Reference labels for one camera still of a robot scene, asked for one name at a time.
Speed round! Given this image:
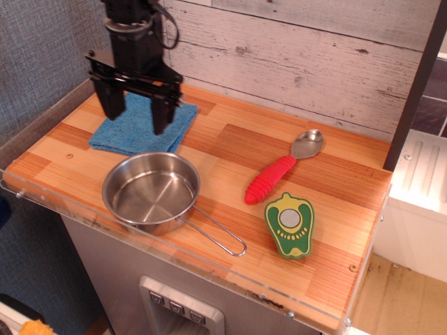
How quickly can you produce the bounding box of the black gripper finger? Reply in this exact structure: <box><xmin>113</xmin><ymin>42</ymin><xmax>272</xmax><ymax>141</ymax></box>
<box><xmin>151</xmin><ymin>94</ymin><xmax>177</xmax><ymax>135</ymax></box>
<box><xmin>94</xmin><ymin>80</ymin><xmax>126</xmax><ymax>121</ymax></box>

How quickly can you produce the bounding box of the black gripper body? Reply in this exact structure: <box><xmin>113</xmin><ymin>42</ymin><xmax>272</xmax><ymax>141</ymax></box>
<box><xmin>86</xmin><ymin>21</ymin><xmax>183</xmax><ymax>106</ymax></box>

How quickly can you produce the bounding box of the blue cloth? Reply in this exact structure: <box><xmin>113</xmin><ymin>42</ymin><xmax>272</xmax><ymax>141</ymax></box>
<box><xmin>89</xmin><ymin>93</ymin><xmax>198</xmax><ymax>156</ymax></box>

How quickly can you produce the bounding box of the spoon with red handle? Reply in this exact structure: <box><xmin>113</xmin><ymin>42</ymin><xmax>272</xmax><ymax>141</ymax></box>
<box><xmin>244</xmin><ymin>129</ymin><xmax>324</xmax><ymax>204</ymax></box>

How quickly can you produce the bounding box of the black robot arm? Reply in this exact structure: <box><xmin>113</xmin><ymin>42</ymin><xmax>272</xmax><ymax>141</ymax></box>
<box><xmin>86</xmin><ymin>0</ymin><xmax>183</xmax><ymax>135</ymax></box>

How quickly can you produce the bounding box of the clear acrylic front guard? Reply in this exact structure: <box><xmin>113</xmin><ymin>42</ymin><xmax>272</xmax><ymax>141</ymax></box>
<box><xmin>0</xmin><ymin>168</ymin><xmax>352</xmax><ymax>335</ymax></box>

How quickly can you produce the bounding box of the green toy bell pepper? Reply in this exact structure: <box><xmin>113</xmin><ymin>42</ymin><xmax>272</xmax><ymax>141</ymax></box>
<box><xmin>264</xmin><ymin>192</ymin><xmax>315</xmax><ymax>259</ymax></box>

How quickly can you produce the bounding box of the grey cabinet with dispenser panel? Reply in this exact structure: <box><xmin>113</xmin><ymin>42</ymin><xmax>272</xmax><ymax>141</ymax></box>
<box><xmin>63</xmin><ymin>217</ymin><xmax>318</xmax><ymax>334</ymax></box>

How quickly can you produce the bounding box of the yellow object bottom left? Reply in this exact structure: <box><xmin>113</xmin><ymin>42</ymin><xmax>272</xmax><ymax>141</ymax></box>
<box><xmin>18</xmin><ymin>320</ymin><xmax>54</xmax><ymax>335</ymax></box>

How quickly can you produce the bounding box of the steel pan with wire handle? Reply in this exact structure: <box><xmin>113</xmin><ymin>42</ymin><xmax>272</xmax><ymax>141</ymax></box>
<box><xmin>101</xmin><ymin>151</ymin><xmax>247</xmax><ymax>257</ymax></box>

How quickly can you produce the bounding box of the grey metal left rail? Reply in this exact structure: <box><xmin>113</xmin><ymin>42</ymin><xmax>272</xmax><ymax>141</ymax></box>
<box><xmin>1</xmin><ymin>80</ymin><xmax>94</xmax><ymax>170</ymax></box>

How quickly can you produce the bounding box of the dark right frame post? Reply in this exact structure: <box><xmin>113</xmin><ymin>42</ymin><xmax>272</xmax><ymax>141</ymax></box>
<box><xmin>383</xmin><ymin>0</ymin><xmax>446</xmax><ymax>172</ymax></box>

